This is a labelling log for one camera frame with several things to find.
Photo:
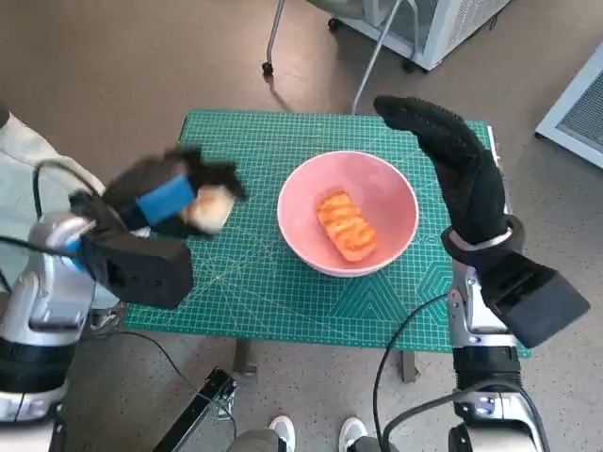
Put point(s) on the grey metal-legged chair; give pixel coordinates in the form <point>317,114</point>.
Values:
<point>273,37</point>

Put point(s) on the black table leg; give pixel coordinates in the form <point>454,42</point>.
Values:
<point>245,358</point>
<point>408,366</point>

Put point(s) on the person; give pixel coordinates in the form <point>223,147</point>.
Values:
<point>23,155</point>
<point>282,428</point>

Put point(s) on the long striped toy bread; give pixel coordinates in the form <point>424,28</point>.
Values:
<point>346,226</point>

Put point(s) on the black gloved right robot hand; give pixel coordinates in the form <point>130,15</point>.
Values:
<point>476,193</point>

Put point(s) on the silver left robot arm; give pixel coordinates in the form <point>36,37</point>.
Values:
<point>42,301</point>

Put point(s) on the pink bowl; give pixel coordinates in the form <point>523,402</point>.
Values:
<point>301,212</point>

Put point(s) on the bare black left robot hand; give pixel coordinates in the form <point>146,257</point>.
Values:
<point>155,188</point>

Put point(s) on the black metal frame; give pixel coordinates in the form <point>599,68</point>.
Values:
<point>212,391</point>

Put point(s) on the white framed vent panel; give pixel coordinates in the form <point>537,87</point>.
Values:
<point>579,113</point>

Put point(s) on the green cutting mat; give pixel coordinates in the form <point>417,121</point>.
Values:
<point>264,301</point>

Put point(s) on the white vented cabinet on castors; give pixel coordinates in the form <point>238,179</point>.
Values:
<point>447,33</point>

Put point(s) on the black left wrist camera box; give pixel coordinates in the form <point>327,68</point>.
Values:
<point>141,273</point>

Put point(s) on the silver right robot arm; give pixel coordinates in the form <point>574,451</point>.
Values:
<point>485,372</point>

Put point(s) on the round toy bread bun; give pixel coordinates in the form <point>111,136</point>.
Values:
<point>212,209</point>

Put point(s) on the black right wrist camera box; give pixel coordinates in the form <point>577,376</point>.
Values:
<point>537,299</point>

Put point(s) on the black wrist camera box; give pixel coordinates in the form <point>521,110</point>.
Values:
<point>141,273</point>
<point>537,299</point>

